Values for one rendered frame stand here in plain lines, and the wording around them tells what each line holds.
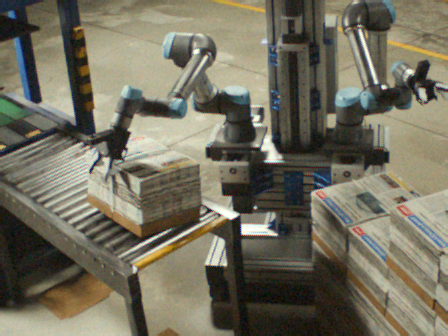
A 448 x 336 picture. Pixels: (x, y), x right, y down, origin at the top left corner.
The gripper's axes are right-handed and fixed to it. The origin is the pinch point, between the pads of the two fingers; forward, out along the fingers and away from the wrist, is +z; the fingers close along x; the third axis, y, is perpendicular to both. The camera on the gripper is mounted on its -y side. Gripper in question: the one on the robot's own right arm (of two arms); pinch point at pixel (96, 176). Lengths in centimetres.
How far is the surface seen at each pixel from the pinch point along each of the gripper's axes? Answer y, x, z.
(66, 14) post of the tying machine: 26, 106, -58
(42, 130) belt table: 38, 108, 1
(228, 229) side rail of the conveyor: 49, -26, 3
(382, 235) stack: 66, -80, -18
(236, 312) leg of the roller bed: 73, -25, 37
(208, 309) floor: 107, 19, 53
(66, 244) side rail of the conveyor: 7.8, 14.5, 31.5
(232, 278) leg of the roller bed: 63, -25, 22
